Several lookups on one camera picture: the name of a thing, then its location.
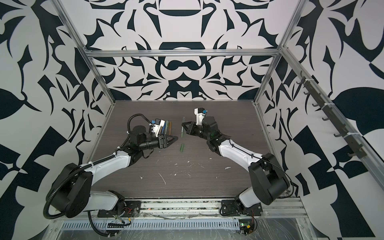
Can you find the light green pen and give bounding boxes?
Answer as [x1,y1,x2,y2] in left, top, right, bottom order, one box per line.
[165,121,170,135]

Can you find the dark green pen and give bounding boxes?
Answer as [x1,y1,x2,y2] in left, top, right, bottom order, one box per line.
[181,117,185,138]

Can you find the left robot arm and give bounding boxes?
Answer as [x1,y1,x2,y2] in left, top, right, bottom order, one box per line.
[43,126,178,220]

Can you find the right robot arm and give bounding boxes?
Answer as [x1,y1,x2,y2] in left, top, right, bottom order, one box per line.
[182,117,291,217]

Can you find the green circuit board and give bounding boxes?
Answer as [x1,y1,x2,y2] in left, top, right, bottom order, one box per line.
[239,219,258,235]

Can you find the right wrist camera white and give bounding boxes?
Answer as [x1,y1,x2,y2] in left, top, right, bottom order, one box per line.
[194,108,207,126]

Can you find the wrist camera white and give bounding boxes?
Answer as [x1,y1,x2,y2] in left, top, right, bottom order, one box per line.
[150,119,166,137]
[194,108,207,126]

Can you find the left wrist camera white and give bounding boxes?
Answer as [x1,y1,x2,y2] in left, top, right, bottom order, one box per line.
[150,119,166,137]

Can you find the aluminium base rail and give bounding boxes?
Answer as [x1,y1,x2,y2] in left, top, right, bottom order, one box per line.
[53,197,307,218]

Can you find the white cable duct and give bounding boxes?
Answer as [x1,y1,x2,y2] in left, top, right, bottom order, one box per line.
[59,218,245,231]

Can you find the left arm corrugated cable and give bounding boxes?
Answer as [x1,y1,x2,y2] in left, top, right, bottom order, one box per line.
[42,113,154,238]

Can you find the wall hook rack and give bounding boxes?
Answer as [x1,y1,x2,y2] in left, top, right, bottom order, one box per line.
[298,76,368,159]

